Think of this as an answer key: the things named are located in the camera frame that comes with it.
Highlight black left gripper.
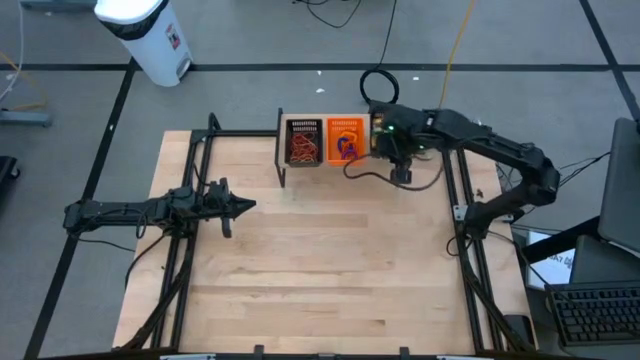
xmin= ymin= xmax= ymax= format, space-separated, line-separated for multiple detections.
xmin=199 ymin=178 xmax=257 ymax=240

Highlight black plastic basket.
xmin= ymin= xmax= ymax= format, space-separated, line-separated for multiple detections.
xmin=284 ymin=118 xmax=324 ymax=168
xmin=368 ymin=112 xmax=387 ymax=157

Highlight black keyboard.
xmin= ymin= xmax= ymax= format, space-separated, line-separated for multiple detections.
xmin=543 ymin=280 xmax=640 ymax=348

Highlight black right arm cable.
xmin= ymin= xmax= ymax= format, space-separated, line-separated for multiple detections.
xmin=342 ymin=148 xmax=446 ymax=194

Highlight grey monitor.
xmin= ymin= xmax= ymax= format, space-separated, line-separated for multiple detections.
xmin=597 ymin=117 xmax=640 ymax=257

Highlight yellow hanging cable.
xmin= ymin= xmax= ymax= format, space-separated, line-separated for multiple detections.
xmin=438 ymin=0 xmax=476 ymax=112

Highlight black phone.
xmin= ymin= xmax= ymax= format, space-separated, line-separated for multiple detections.
xmin=502 ymin=313 xmax=537 ymax=352

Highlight black hanging cable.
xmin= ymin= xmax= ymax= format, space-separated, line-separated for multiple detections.
xmin=358 ymin=0 xmax=401 ymax=106

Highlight orange plastic basket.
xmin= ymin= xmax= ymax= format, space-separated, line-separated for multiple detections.
xmin=326 ymin=117 xmax=366 ymax=166

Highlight wooden shelf riser black legs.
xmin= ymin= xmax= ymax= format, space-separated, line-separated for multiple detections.
xmin=274 ymin=107 xmax=414 ymax=189

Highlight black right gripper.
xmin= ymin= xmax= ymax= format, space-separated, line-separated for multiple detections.
xmin=372 ymin=102 xmax=426 ymax=185

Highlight grey floor bar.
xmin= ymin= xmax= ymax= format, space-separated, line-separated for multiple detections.
xmin=0 ymin=110 xmax=53 ymax=128

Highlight white trash bin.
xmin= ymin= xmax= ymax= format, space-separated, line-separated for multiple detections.
xmin=93 ymin=0 xmax=194 ymax=89

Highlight white paper sheet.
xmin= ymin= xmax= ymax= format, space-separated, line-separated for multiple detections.
xmin=524 ymin=230 xmax=576 ymax=292

